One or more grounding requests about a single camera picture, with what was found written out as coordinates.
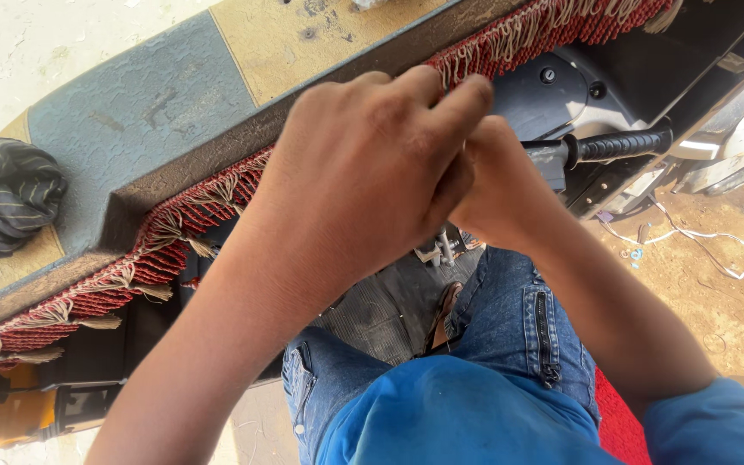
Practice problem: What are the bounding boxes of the person's right hand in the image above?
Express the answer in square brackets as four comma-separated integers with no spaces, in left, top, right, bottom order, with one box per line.
[448,116,573,254]

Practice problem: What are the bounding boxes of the person's left hand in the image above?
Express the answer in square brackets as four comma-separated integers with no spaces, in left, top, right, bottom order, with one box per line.
[252,65,496,293]

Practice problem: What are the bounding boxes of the black vehicle front panel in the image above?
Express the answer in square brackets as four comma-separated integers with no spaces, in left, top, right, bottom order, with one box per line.
[488,0,744,220]

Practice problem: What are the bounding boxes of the person's blue jeans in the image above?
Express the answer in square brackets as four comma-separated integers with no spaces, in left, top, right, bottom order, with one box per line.
[282,245,602,465]

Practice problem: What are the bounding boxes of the brown sandal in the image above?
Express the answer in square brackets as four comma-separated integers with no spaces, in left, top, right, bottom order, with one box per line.
[424,281,465,356]

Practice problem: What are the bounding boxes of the person's blue shirt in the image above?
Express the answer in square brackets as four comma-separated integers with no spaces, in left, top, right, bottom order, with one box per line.
[317,355,744,465]

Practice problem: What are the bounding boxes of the red seat cover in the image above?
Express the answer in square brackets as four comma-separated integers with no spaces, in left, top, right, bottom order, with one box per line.
[595,365,654,465]

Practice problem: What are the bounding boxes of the red fringe trim with tassels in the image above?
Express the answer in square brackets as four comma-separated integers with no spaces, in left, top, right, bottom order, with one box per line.
[0,0,683,375]

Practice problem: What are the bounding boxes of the black plastic box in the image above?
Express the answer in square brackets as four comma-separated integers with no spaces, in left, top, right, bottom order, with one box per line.
[54,381,125,435]

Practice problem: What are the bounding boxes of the dark striped cloth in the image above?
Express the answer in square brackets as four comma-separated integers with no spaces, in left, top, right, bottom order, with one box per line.
[0,137,68,261]

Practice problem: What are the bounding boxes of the grey handlebar switch housing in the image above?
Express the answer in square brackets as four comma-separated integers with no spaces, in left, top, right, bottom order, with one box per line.
[521,139,570,193]

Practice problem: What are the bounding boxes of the black ribbed handlebar grip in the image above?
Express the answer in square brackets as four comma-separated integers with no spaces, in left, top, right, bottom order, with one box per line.
[562,127,674,170]

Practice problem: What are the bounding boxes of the metal pedal bracket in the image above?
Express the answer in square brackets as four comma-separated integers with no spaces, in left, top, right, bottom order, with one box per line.
[414,226,467,269]

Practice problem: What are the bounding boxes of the white cable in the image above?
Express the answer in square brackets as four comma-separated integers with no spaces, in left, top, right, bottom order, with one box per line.
[598,194,744,280]

